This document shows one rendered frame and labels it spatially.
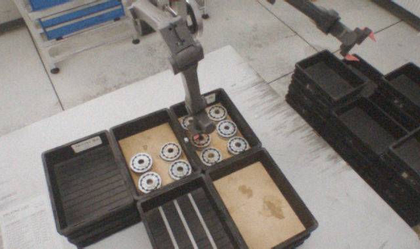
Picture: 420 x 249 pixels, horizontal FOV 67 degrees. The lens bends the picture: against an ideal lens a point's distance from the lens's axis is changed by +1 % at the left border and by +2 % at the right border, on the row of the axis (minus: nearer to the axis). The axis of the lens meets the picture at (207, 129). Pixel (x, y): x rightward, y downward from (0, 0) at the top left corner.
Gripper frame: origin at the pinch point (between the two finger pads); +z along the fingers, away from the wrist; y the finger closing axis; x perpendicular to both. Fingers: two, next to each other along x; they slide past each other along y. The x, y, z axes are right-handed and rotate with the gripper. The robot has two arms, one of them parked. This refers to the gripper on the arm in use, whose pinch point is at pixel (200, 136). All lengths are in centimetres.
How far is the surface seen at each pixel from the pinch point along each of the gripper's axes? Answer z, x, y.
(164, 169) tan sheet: 4.0, -4.2, -22.2
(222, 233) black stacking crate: 4.8, -42.7, -15.4
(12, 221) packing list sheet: 16, 16, -91
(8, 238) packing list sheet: 16, 9, -94
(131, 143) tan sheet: 3.5, 16.6, -29.0
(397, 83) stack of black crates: 40, -11, 154
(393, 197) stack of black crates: 60, -66, 95
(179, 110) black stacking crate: -1.5, 18.4, -1.2
